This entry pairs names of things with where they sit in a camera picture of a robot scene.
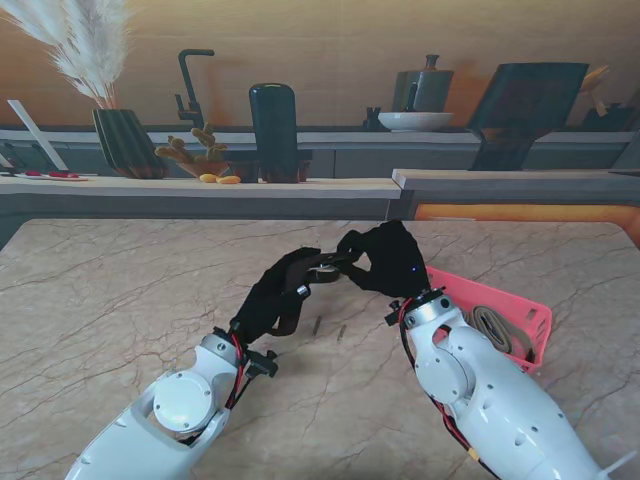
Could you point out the small black holder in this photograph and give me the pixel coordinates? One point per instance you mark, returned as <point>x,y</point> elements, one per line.
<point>372,120</point>

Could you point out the grey kitchen counter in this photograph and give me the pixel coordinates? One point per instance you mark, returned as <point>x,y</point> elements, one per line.
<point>200,200</point>

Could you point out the yellow kitchen utensil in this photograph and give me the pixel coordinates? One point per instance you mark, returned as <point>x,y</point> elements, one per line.
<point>595,80</point>

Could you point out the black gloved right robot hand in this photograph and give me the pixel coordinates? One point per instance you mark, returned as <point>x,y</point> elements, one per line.
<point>395,265</point>

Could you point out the dark blue rounded container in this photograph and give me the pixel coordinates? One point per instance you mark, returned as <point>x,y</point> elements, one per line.
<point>274,130</point>

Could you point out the dark brown woven belt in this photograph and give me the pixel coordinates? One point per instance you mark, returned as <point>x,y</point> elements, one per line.
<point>290,320</point>

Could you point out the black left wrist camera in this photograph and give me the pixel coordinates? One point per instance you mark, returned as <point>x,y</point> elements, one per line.
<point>262,365</point>

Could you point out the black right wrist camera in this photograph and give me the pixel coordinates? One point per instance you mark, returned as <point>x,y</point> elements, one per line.
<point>394,314</point>

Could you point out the dark utensil holder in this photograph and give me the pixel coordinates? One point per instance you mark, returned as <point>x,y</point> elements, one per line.
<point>610,120</point>

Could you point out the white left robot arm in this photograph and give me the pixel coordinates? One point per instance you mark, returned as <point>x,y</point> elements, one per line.
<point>150,425</point>

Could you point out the pink plastic storage basket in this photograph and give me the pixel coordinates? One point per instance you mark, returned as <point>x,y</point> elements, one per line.
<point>500,297</point>

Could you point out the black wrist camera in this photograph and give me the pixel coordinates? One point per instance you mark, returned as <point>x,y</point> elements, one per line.
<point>262,365</point>
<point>394,314</point>

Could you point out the black kitchen faucet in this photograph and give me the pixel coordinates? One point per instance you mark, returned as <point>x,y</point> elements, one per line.
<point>186,80</point>

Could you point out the dark angled range hood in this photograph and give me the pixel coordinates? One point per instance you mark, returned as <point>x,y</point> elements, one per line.
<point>525,100</point>

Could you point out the white ceramic bowl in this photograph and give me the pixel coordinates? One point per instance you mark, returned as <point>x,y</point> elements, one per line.
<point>415,121</point>

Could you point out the beige woven belt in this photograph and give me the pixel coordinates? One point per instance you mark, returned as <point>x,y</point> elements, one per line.
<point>492,325</point>

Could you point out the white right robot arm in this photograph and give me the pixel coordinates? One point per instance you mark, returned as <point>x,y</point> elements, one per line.
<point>490,400</point>

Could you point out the white leaning board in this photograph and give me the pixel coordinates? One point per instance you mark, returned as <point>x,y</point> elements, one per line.
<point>37,135</point>

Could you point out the yellow and tan toy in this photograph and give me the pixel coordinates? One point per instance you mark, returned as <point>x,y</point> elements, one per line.
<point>207,177</point>

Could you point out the grey lidded jar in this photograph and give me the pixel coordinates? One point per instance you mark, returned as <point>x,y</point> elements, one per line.
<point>425,90</point>

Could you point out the white pampas grass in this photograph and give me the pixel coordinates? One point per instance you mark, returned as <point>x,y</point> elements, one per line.
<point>85,65</point>

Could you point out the orange fruit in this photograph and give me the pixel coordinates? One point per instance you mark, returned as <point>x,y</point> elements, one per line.
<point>227,179</point>

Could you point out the dark ribbed vase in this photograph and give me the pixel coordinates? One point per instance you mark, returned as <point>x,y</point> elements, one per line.
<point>125,145</point>

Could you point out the yellow brown cactus plant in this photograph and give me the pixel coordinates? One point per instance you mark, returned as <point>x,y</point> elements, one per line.
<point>175,150</point>

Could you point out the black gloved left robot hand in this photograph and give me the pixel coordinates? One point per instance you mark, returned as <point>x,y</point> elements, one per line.
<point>265,295</point>

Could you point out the plate with red slices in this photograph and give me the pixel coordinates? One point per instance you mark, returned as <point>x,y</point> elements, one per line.
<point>60,175</point>

